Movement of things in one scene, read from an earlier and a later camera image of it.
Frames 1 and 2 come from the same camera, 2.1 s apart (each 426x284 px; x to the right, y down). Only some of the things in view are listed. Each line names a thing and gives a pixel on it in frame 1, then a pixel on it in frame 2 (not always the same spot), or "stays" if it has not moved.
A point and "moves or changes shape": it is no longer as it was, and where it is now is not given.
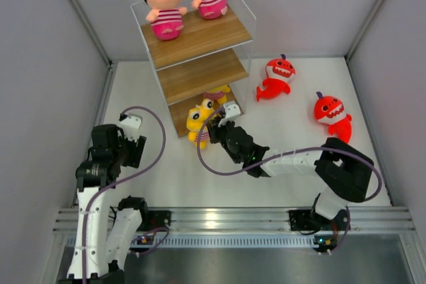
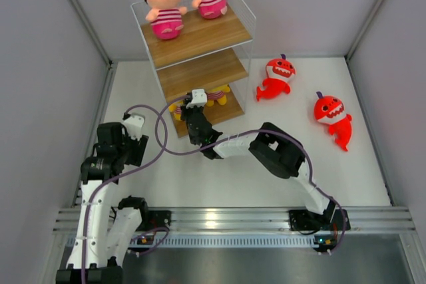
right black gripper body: (219, 133) -> (186, 113)
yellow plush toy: (196, 123) moves or changes shape
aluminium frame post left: (96, 38) stays
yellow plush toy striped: (217, 94) stays
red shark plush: (329, 110) stays
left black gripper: (136, 150) stays
